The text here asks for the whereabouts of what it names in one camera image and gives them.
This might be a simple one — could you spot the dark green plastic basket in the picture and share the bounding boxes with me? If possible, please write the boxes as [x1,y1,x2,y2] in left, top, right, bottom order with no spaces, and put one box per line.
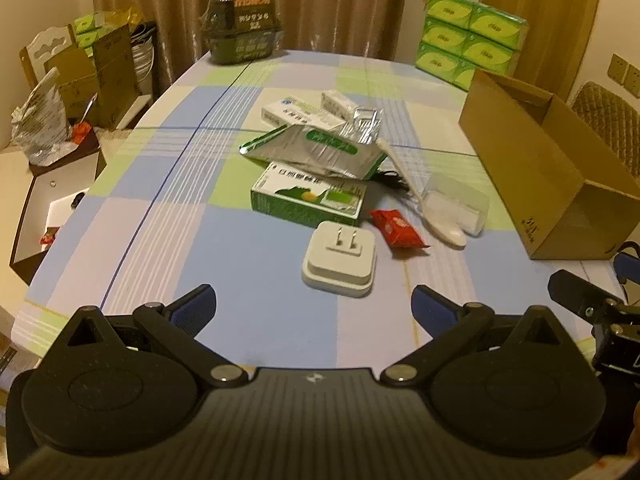
[201,0,284,65]

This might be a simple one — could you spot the wooden door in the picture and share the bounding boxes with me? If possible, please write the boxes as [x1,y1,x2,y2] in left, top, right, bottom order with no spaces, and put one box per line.
[480,0,603,103]

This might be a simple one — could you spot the slim white medicine box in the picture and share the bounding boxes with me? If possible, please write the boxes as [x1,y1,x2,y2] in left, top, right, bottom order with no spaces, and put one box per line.
[320,89,359,122]

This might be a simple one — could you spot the silver blister foil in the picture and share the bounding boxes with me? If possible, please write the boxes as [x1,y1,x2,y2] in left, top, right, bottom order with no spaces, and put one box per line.
[344,106,384,147]

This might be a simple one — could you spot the white side cabinet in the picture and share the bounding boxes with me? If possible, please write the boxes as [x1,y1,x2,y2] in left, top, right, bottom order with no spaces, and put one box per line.
[9,127,109,272]

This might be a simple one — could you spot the wall socket panel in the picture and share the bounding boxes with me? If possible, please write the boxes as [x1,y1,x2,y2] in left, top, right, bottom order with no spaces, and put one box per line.
[606,53,640,93]

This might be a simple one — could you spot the thin black cable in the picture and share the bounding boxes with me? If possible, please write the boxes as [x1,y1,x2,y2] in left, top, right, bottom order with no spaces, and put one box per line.
[611,241,640,286]

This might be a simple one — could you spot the yellow plastic bag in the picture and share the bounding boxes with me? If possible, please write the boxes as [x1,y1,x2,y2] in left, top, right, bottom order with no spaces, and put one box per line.
[106,6,146,36]

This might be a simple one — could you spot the tall open cardboard carton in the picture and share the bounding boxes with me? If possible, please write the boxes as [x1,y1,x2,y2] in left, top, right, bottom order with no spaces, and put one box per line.
[44,25,139,129]

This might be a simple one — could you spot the red snack packet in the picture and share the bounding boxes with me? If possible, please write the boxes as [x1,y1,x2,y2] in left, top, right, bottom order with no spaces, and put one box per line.
[368,208,432,251]

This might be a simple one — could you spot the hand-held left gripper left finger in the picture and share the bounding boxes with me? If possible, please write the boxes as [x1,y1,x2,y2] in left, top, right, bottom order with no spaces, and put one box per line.
[62,284,248,388]

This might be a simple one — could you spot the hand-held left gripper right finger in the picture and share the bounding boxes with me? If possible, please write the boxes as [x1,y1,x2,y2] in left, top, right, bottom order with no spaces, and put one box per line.
[380,284,563,388]

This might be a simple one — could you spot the green medicine box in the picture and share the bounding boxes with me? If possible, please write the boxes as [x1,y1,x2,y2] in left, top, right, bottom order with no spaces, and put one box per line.
[249,161,369,229]

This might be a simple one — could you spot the stack of white plates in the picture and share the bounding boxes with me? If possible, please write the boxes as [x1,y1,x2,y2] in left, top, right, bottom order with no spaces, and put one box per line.
[130,21,157,97]

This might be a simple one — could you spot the white carved chair back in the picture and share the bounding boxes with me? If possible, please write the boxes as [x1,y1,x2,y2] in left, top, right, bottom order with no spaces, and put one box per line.
[19,24,77,77]

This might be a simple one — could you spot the crumpled silver plastic bag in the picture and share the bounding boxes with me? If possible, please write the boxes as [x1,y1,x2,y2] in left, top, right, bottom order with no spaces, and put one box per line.
[10,66,72,167]

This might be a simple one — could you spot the brown curtain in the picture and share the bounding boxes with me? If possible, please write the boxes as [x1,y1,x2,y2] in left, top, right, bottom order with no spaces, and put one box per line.
[90,0,416,91]

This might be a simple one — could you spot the green tissue packs in carton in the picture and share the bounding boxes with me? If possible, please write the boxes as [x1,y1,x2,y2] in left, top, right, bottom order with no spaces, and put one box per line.
[73,11,109,50]

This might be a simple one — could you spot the stack of green tissue packs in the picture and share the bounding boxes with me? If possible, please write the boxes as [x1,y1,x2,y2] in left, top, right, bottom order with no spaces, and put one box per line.
[415,0,529,92]

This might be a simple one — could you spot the clear plastic box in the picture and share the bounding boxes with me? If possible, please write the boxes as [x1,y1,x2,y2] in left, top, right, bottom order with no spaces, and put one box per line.
[421,174,492,237]

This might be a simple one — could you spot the brown quilted chair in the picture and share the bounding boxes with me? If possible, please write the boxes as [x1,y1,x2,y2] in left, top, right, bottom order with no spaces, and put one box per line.
[570,81,640,173]

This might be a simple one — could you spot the silver pouch green label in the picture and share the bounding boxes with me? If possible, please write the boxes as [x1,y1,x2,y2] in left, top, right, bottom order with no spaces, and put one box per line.
[238,123,389,182]

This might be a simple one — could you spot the white power adapter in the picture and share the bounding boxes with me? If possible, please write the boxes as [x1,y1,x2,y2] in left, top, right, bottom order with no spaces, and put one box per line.
[300,220,379,301]

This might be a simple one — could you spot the white medicine box blue logo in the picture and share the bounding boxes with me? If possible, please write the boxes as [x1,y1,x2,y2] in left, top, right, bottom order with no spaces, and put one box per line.
[261,98,347,134]

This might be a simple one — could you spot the black charging cable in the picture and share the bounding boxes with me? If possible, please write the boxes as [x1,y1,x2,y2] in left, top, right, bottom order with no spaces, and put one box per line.
[371,169,417,194]

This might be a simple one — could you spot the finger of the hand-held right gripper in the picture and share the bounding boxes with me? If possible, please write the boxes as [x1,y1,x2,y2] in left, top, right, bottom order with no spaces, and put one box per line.
[547,270,626,318]

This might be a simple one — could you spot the brown cardboard box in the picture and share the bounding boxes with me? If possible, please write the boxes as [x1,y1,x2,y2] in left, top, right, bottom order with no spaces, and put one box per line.
[459,70,640,261]

